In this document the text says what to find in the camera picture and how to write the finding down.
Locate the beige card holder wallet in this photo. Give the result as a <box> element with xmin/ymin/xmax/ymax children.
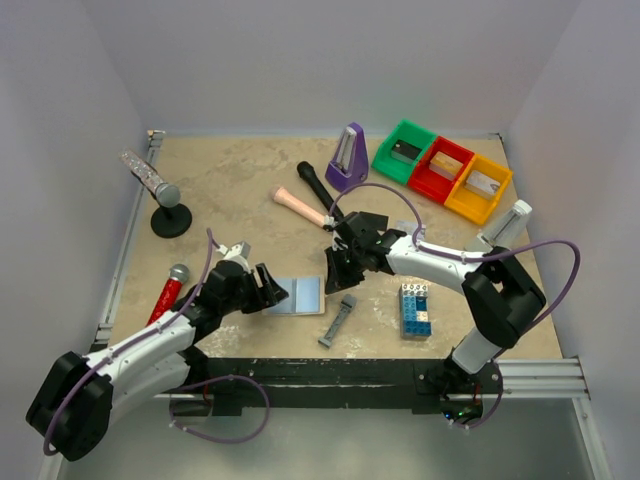
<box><xmin>262</xmin><ymin>275</ymin><xmax>325</xmax><ymax>316</ymax></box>

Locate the black credit card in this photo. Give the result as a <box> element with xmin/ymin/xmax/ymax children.
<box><xmin>362</xmin><ymin>212</ymin><xmax>389</xmax><ymax>231</ymax></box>

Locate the white VIP credit card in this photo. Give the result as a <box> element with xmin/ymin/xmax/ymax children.
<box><xmin>394</xmin><ymin>220</ymin><xmax>425</xmax><ymax>241</ymax></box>

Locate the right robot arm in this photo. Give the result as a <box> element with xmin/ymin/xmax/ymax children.
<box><xmin>325</xmin><ymin>212</ymin><xmax>546</xmax><ymax>375</ymax></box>

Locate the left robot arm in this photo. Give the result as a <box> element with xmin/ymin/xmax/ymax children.
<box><xmin>26</xmin><ymin>260</ymin><xmax>289</xmax><ymax>461</ymax></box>

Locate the black card in green bin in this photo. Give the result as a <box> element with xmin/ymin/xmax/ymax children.
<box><xmin>390</xmin><ymin>140</ymin><xmax>421</xmax><ymax>164</ymax></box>

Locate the tan card in red bin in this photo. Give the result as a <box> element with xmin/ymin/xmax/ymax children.
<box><xmin>429</xmin><ymin>152</ymin><xmax>463</xmax><ymax>181</ymax></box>

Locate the white card in yellow bin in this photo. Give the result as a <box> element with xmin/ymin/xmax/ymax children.
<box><xmin>465</xmin><ymin>170</ymin><xmax>501</xmax><ymax>199</ymax></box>

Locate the grey truss beam piece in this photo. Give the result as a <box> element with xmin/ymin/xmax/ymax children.
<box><xmin>318</xmin><ymin>294</ymin><xmax>357</xmax><ymax>348</ymax></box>

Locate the red glitter microphone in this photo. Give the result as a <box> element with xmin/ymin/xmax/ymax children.
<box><xmin>146</xmin><ymin>263</ymin><xmax>190</xmax><ymax>326</ymax></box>

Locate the purple metronome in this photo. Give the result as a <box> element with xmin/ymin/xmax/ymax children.
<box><xmin>325</xmin><ymin>122</ymin><xmax>369</xmax><ymax>192</ymax></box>

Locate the blue toy brick block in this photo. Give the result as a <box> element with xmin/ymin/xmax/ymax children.
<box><xmin>398</xmin><ymin>283</ymin><xmax>432</xmax><ymax>340</ymax></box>

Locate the pink microphone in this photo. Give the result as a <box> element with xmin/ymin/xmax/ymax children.
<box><xmin>270</xmin><ymin>186</ymin><xmax>332</xmax><ymax>231</ymax></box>

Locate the red storage bin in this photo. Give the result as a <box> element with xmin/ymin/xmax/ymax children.
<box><xmin>408</xmin><ymin>136</ymin><xmax>473</xmax><ymax>204</ymax></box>

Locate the black microphone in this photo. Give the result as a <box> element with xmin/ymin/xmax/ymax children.
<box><xmin>296</xmin><ymin>161</ymin><xmax>334</xmax><ymax>211</ymax></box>

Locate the black round microphone stand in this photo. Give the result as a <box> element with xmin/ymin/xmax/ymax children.
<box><xmin>150</xmin><ymin>203</ymin><xmax>192</xmax><ymax>239</ymax></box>

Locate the yellow storage bin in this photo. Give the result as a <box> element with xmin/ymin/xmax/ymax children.
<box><xmin>444</xmin><ymin>154</ymin><xmax>513</xmax><ymax>225</ymax></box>

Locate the green storage bin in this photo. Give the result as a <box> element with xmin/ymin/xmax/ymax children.
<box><xmin>372</xmin><ymin>119</ymin><xmax>438</xmax><ymax>185</ymax></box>

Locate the glitter microphone on stand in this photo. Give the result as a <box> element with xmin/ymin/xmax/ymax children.
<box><xmin>118</xmin><ymin>149</ymin><xmax>181</xmax><ymax>208</ymax></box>

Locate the white metronome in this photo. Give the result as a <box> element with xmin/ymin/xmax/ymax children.
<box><xmin>464</xmin><ymin>200</ymin><xmax>533</xmax><ymax>253</ymax></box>

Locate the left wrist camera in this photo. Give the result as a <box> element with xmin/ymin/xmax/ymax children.
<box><xmin>216</xmin><ymin>241</ymin><xmax>251</xmax><ymax>263</ymax></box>

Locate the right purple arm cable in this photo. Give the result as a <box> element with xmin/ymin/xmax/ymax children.
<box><xmin>329</xmin><ymin>182</ymin><xmax>582</xmax><ymax>361</ymax></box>

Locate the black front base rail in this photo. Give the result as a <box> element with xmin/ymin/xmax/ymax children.
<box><xmin>173</xmin><ymin>358</ymin><xmax>503</xmax><ymax>415</ymax></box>

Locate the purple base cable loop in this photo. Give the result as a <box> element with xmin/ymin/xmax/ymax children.
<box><xmin>168</xmin><ymin>373</ymin><xmax>273</xmax><ymax>444</ymax></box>

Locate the aluminium frame rail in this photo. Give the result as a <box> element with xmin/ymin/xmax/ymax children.
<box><xmin>89</xmin><ymin>130</ymin><xmax>166</xmax><ymax>351</ymax></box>

